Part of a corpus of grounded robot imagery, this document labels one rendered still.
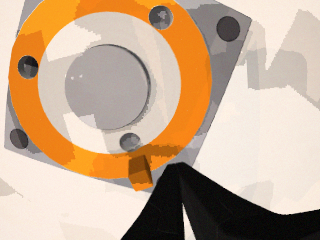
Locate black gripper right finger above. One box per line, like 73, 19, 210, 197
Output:
176, 161, 320, 240

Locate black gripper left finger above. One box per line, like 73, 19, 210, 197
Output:
120, 164, 185, 240

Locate orange round plate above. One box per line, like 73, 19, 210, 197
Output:
8, 0, 213, 192

